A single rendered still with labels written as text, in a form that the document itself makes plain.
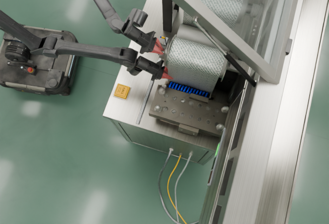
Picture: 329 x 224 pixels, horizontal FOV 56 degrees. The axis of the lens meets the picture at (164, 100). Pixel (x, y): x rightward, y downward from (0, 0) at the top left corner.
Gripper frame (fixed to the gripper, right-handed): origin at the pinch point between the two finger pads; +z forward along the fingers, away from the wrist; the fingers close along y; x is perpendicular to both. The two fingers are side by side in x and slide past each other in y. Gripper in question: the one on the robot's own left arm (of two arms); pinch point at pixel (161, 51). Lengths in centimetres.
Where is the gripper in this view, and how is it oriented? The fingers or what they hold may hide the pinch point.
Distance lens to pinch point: 144.8
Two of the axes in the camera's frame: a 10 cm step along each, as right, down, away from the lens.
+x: 6.2, -0.4, -7.8
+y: -2.8, 9.2, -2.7
